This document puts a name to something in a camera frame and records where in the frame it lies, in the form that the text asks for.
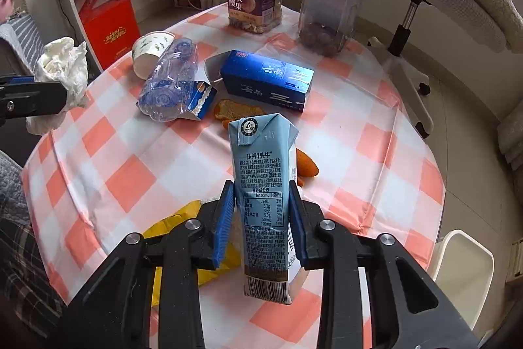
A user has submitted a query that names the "red gift box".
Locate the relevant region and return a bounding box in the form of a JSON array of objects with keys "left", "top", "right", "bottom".
[{"left": 77, "top": 0, "right": 142, "bottom": 65}]

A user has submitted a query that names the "grey quilted cloth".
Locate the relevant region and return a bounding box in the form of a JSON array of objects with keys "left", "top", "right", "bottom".
[{"left": 0, "top": 150, "right": 31, "bottom": 219}]

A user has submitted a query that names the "clear jar with black lid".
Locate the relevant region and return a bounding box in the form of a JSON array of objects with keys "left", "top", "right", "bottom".
[{"left": 297, "top": 0, "right": 365, "bottom": 57}]

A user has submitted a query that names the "grey white office chair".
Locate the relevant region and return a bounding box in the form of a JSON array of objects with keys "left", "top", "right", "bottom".
[{"left": 345, "top": 0, "right": 509, "bottom": 139}]

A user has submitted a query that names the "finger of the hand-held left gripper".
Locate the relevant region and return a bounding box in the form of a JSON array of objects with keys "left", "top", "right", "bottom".
[
  {"left": 0, "top": 82, "right": 68, "bottom": 121},
  {"left": 0, "top": 74, "right": 35, "bottom": 86}
]

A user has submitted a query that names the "crushed clear plastic bottle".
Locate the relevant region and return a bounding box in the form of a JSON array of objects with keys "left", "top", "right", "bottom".
[{"left": 137, "top": 38, "right": 199, "bottom": 123}]

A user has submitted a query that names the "blue biscuit box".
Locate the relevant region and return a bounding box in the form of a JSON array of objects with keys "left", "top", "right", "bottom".
[{"left": 177, "top": 80, "right": 218, "bottom": 122}]

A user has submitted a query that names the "pink white checkered tablecloth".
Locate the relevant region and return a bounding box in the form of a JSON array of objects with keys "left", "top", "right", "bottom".
[{"left": 20, "top": 1, "right": 446, "bottom": 349}]

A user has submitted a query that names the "long orange peel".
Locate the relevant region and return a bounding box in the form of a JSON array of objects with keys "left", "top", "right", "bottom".
[{"left": 295, "top": 148, "right": 320, "bottom": 187}]

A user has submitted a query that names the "yellow plastic bag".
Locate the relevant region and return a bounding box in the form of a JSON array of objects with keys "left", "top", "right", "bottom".
[{"left": 142, "top": 200, "right": 242, "bottom": 306}]

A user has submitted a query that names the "plaid cloth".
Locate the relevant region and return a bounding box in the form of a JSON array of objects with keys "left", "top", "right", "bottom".
[{"left": 0, "top": 216, "right": 78, "bottom": 349}]

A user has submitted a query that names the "white paper cup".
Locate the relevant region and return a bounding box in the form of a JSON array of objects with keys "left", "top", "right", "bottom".
[{"left": 131, "top": 31, "right": 176, "bottom": 80}]

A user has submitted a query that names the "long dark blue box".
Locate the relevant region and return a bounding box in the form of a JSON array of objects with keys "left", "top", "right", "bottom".
[{"left": 220, "top": 50, "right": 315, "bottom": 113}]

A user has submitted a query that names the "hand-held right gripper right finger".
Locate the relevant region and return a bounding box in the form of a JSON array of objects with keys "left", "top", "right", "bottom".
[{"left": 288, "top": 181, "right": 479, "bottom": 349}]

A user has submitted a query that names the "striped cloth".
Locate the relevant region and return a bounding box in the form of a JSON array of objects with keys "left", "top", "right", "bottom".
[{"left": 0, "top": 11, "right": 45, "bottom": 67}]

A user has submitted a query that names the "light blue milk carton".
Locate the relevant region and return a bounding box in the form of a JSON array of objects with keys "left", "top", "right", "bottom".
[{"left": 228, "top": 113, "right": 303, "bottom": 305}]

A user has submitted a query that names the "white plastic bag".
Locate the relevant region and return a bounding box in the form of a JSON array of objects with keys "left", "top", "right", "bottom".
[{"left": 25, "top": 37, "right": 89, "bottom": 135}]

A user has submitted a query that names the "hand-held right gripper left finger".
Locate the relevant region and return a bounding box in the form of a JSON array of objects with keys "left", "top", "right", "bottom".
[{"left": 61, "top": 181, "right": 235, "bottom": 349}]

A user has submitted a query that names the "wide orange peel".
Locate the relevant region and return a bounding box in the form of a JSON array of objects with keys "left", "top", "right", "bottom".
[{"left": 213, "top": 99, "right": 267, "bottom": 129}]

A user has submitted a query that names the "white waste bin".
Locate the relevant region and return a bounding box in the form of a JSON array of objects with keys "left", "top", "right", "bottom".
[{"left": 431, "top": 230, "right": 495, "bottom": 333}]

